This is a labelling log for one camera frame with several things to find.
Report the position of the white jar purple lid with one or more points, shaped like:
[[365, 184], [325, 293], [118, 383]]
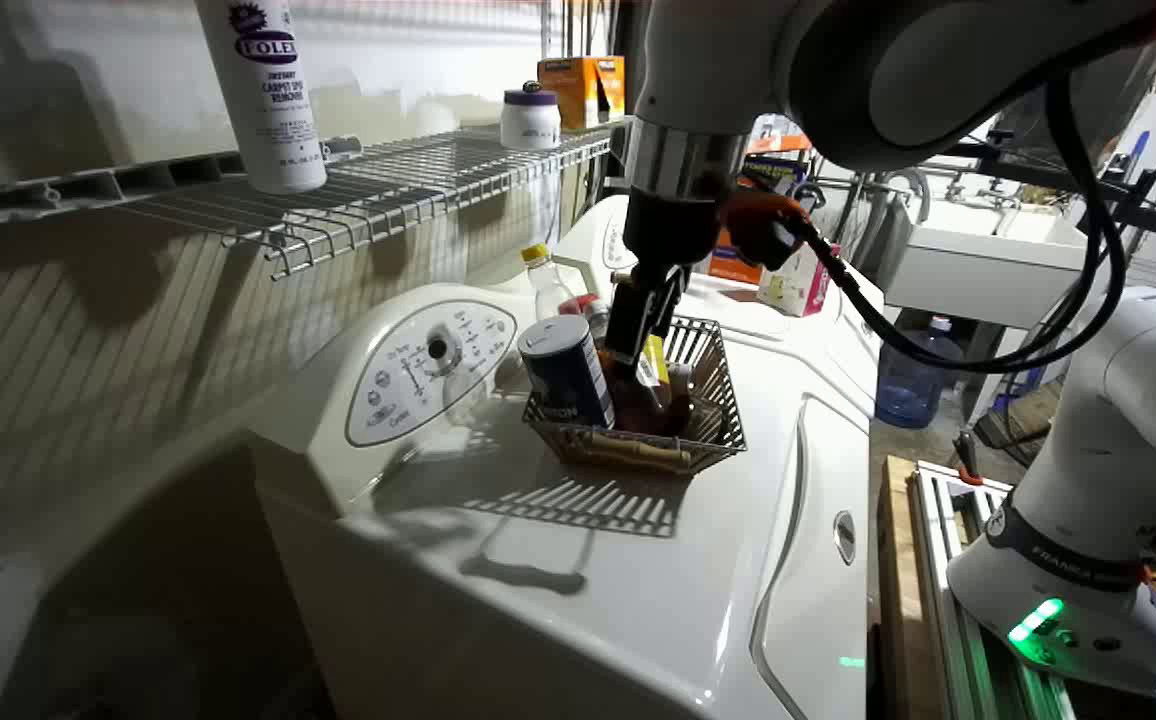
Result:
[[530, 122]]

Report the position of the white utility sink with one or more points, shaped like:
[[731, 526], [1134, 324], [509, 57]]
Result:
[[989, 267]]

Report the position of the pink white carton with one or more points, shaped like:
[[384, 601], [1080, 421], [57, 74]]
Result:
[[802, 282]]

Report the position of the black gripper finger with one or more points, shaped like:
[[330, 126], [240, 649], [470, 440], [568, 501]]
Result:
[[663, 305], [624, 317]]

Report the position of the white washing machine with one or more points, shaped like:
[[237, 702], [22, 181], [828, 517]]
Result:
[[576, 601]]

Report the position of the wicker basket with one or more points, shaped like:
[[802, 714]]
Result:
[[682, 450]]

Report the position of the clear bottle yellow cap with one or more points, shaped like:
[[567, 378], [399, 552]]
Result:
[[545, 282]]

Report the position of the black metal boom bar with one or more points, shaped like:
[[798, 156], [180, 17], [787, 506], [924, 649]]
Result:
[[1136, 206]]

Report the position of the white spray can blue label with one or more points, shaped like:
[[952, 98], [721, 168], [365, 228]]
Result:
[[268, 92]]

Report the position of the blue labelled tin can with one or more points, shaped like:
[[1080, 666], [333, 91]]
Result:
[[567, 372]]

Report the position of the blue water jug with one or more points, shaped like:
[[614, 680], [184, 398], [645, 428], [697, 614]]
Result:
[[915, 383]]

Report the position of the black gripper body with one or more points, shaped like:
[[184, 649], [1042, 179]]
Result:
[[673, 228]]

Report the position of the wooden pallet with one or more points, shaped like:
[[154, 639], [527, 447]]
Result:
[[896, 586]]

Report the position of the brown syrup bottle white cap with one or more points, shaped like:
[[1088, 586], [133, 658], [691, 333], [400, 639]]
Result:
[[640, 403]]

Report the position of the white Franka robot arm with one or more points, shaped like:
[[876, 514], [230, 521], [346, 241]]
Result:
[[1110, 440]]

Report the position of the orange white box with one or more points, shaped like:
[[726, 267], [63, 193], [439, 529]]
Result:
[[583, 91]]

